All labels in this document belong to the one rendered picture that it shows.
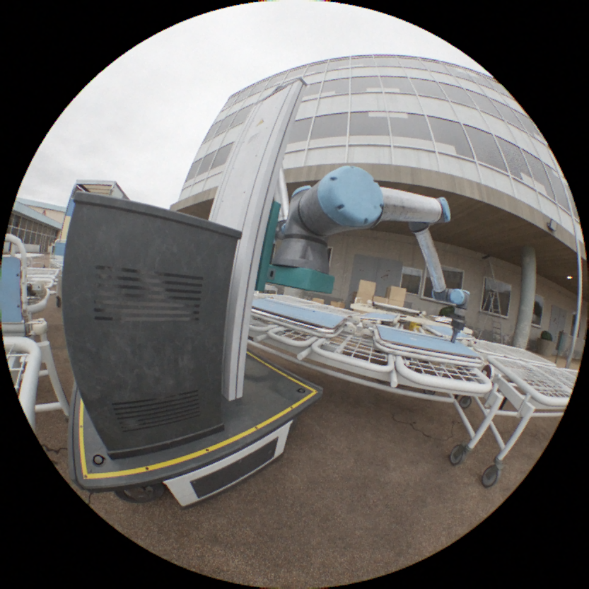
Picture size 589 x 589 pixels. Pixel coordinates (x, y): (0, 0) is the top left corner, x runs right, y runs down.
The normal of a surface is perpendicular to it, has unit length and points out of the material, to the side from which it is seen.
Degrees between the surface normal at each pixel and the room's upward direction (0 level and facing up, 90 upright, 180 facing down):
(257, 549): 0
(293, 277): 90
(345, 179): 92
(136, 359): 90
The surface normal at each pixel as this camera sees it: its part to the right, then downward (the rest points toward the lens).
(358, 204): 0.28, 0.15
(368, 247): -0.44, -0.02
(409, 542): 0.18, -0.98
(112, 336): 0.77, 0.18
